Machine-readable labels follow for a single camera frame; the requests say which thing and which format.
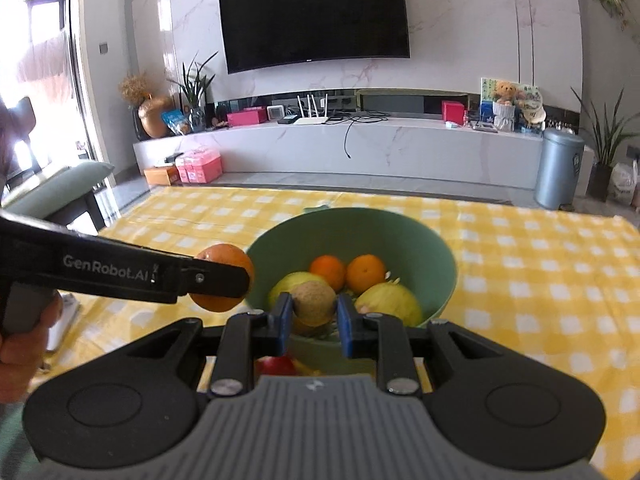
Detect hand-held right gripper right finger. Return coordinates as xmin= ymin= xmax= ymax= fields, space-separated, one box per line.
xmin=336 ymin=294 xmax=506 ymax=396

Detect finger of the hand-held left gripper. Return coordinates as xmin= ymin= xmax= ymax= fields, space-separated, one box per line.
xmin=177 ymin=255 xmax=252 ymax=302

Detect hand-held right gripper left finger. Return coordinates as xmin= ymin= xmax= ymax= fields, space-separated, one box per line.
xmin=125 ymin=292 xmax=294 ymax=397

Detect orange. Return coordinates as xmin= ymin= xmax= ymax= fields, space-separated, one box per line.
xmin=308 ymin=255 xmax=347 ymax=293
xmin=187 ymin=243 xmax=256 ymax=313
xmin=346 ymin=254 xmax=388 ymax=295

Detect mango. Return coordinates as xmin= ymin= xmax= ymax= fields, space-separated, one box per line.
xmin=267 ymin=271 xmax=321 ymax=311

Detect red tomato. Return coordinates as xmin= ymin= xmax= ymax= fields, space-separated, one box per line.
xmin=256 ymin=355 xmax=297 ymax=377

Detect green bowl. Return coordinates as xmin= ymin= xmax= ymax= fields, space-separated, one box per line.
xmin=244 ymin=207 xmax=458 ymax=376

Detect person's left hand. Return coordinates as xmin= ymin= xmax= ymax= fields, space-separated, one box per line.
xmin=0 ymin=292 xmax=64 ymax=404

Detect green cushioned chair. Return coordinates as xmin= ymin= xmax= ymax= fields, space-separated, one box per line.
xmin=2 ymin=160 xmax=116 ymax=233

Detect pink storage boxes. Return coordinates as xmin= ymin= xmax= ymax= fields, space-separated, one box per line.
xmin=175 ymin=152 xmax=223 ymax=184

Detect orange box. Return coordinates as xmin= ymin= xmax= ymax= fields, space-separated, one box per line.
xmin=143 ymin=165 xmax=181 ymax=186

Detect copper vase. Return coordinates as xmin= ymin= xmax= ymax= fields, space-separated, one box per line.
xmin=137 ymin=95 xmax=173 ymax=140

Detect blue snack bag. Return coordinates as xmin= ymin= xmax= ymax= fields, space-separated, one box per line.
xmin=161 ymin=110 xmax=191 ymax=136

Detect pink box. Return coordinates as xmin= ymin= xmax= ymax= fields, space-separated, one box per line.
xmin=226 ymin=107 xmax=269 ymax=127

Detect dried flowers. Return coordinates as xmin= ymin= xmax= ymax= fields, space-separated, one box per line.
xmin=119 ymin=72 xmax=151 ymax=108

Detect long-leaved plant in glass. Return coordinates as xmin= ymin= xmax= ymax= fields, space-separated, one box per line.
xmin=167 ymin=51 xmax=219 ymax=133

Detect yellow checkered tablecloth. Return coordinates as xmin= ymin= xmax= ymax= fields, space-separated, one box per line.
xmin=42 ymin=186 xmax=640 ymax=480

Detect white router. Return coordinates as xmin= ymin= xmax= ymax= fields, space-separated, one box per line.
xmin=292 ymin=93 xmax=329 ymax=126

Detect white marble tv cabinet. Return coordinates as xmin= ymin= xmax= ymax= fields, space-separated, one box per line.
xmin=132 ymin=115 xmax=546 ymax=191

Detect grey-blue trash can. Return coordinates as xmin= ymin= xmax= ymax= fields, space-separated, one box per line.
xmin=535 ymin=127 xmax=586 ymax=211

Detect teddy bear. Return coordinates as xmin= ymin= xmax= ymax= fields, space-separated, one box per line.
xmin=492 ymin=80 xmax=518 ymax=106

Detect colourful picture board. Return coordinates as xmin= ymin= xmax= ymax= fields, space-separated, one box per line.
xmin=480 ymin=77 xmax=543 ymax=126

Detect white plastic bag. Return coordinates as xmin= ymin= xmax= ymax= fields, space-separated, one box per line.
xmin=611 ymin=160 xmax=640 ymax=206

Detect long-leaved floor plant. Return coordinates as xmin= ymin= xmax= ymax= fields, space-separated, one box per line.
xmin=570 ymin=87 xmax=640 ymax=203

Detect hanging vine plant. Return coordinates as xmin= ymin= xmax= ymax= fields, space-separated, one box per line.
xmin=587 ymin=0 xmax=640 ymax=43

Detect black cable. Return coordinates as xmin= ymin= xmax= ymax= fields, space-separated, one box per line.
xmin=344 ymin=115 xmax=388 ymax=161

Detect black wall television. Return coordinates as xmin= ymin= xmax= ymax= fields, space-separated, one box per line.
xmin=217 ymin=0 xmax=412 ymax=75

